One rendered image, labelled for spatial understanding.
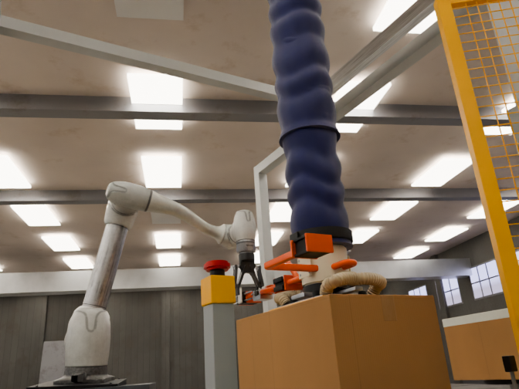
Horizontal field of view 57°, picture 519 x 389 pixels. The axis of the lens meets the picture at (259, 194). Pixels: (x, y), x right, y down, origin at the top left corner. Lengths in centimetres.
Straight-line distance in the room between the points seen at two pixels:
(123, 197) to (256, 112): 408
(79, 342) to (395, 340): 113
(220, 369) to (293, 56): 123
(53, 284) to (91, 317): 1119
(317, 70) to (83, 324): 131
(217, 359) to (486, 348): 246
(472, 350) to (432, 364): 198
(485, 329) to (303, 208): 200
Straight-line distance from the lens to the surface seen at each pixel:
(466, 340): 354
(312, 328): 141
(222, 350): 120
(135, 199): 212
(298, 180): 172
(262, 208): 583
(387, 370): 143
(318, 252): 130
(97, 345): 195
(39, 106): 616
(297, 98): 185
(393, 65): 435
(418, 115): 675
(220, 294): 121
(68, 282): 1308
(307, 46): 197
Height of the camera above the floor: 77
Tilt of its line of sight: 20 degrees up
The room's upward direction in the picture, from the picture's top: 4 degrees counter-clockwise
